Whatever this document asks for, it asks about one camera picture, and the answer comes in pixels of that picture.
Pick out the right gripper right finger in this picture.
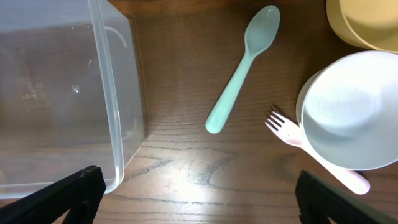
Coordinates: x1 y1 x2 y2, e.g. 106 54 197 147
295 170 397 224

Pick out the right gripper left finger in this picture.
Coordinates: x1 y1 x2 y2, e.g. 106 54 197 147
1 165 106 224

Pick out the white plastic fork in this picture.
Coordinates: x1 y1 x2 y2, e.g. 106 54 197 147
265 111 371 195

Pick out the clear plastic container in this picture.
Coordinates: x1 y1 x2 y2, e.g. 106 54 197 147
1 0 144 199

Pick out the white plastic bowl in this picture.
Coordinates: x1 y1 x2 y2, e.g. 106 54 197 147
296 50 397 170

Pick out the mint green plastic spoon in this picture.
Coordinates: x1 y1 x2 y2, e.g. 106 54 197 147
205 5 280 134

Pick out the yellow plastic bowl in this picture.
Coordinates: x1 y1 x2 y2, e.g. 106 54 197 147
326 0 397 53

